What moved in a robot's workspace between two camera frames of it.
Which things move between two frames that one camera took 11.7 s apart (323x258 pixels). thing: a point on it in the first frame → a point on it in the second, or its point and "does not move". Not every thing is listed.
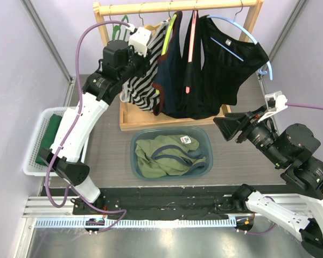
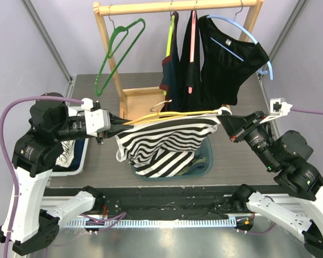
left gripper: [145, 63] → [112, 121]
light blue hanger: [261, 69] does not move
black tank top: [225, 63] does not move
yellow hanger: [150, 27] → [165, 115]
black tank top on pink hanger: [190, 103] does not move
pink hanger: [191, 43] does not move
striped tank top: [138, 90] → [163, 147]
